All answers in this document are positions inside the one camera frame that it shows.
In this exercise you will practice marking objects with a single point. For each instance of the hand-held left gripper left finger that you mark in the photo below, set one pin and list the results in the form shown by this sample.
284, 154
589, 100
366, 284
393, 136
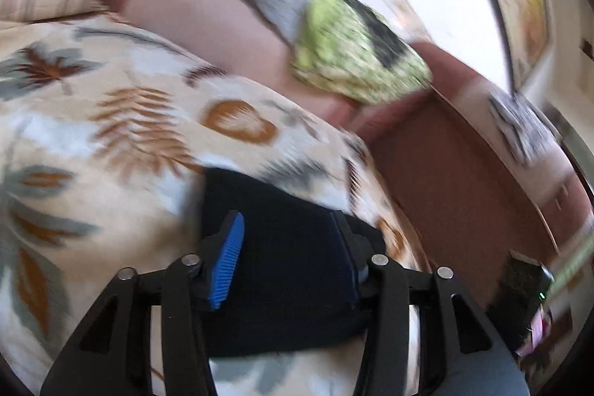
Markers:
229, 257

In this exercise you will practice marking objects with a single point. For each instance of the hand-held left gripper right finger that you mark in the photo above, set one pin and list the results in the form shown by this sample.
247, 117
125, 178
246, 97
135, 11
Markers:
345, 257

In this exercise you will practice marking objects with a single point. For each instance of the black pants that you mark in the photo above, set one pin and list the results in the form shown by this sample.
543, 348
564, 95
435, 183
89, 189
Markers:
287, 247

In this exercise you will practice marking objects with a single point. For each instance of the brown sofa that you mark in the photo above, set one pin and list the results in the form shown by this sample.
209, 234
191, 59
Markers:
445, 182

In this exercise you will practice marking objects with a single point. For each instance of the leaf printed blanket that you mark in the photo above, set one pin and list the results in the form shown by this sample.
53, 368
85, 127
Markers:
116, 136

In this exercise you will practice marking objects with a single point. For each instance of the black and white patterned cloth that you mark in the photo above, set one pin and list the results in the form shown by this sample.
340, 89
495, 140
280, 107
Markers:
522, 124

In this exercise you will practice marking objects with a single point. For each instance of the green patterned pillow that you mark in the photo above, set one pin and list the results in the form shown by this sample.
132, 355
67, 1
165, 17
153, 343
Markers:
343, 48

